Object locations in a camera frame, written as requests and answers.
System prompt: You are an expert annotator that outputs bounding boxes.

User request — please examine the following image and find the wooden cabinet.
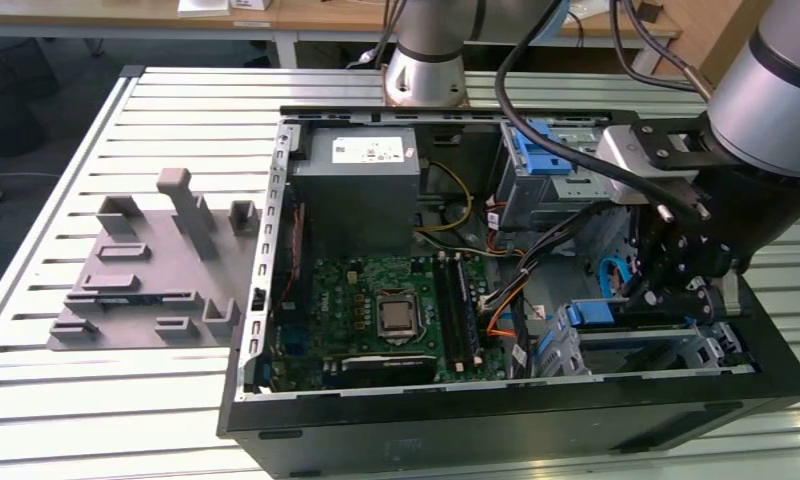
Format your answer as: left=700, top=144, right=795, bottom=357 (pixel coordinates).
left=652, top=0, right=775, bottom=89

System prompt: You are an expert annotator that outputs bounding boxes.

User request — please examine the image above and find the silver optical drive cage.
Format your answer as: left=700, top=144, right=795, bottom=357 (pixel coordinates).
left=496, top=119, right=615, bottom=234

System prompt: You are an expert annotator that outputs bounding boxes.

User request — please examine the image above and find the hard disk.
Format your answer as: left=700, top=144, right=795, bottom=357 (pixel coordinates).
left=569, top=298, right=699, bottom=331

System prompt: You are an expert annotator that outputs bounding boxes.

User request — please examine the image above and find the blue data wire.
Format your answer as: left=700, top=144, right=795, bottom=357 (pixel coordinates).
left=595, top=253, right=641, bottom=301

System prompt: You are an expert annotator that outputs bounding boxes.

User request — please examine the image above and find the blue drive latch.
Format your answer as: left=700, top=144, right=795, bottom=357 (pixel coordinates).
left=513, top=122, right=579, bottom=176

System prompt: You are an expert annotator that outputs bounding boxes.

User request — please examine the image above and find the red twisted fan wire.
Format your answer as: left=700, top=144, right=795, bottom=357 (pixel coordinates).
left=269, top=207, right=307, bottom=321

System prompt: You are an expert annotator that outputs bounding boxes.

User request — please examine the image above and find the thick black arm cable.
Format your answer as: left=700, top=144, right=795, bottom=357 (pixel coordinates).
left=495, top=0, right=712, bottom=221

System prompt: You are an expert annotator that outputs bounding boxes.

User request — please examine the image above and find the black bin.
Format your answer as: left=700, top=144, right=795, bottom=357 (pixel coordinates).
left=0, top=37, right=61, bottom=159

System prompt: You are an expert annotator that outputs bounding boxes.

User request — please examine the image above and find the grey parts rack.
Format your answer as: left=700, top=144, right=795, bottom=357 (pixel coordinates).
left=45, top=167, right=265, bottom=351

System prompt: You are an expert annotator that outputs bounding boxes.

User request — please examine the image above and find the grey power supply unit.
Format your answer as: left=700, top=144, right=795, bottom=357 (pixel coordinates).
left=285, top=124, right=421, bottom=256

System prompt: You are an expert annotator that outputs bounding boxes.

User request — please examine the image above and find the thin black cable with connector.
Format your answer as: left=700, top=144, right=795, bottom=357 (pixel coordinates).
left=609, top=0, right=719, bottom=99

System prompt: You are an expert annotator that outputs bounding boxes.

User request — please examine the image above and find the metal disk bay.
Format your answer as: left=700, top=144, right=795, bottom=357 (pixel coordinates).
left=539, top=294, right=742, bottom=376

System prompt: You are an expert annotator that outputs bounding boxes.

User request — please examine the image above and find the wooden desk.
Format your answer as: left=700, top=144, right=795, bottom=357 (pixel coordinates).
left=0, top=0, right=686, bottom=76

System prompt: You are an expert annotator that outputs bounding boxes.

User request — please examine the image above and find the CPU socket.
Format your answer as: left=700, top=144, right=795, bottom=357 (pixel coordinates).
left=371, top=287, right=429, bottom=347

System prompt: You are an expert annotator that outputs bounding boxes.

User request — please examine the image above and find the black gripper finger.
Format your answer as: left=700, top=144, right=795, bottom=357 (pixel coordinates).
left=664, top=233, right=743, bottom=322
left=628, top=218, right=687, bottom=315

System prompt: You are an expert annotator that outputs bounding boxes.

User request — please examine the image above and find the black PC case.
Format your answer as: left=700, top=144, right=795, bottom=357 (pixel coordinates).
left=216, top=102, right=800, bottom=479

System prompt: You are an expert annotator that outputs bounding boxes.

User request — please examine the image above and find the black cable bundle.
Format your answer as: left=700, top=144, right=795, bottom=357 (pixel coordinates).
left=479, top=199, right=615, bottom=311

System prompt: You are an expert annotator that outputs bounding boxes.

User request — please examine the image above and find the yellow wire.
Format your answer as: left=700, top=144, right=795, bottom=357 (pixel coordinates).
left=416, top=159, right=475, bottom=234

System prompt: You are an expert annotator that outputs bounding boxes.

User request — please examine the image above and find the silver CPU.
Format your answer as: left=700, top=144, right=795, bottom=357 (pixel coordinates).
left=377, top=299, right=419, bottom=335

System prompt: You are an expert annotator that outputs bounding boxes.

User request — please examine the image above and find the green motherboard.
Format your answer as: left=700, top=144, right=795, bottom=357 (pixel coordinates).
left=265, top=252, right=508, bottom=391

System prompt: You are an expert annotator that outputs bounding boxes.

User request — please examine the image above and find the orange wire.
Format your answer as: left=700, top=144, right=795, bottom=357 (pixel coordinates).
left=484, top=284, right=541, bottom=341

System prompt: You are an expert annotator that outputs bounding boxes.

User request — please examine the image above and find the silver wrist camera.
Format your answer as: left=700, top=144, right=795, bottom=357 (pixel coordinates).
left=596, top=124, right=708, bottom=206

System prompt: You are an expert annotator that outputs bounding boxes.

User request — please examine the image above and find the black camera bracket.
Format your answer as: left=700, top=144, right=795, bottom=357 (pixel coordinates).
left=629, top=117, right=728, bottom=171

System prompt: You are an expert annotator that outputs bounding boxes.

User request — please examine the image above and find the black graphics card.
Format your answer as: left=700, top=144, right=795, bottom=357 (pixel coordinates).
left=329, top=353, right=439, bottom=389

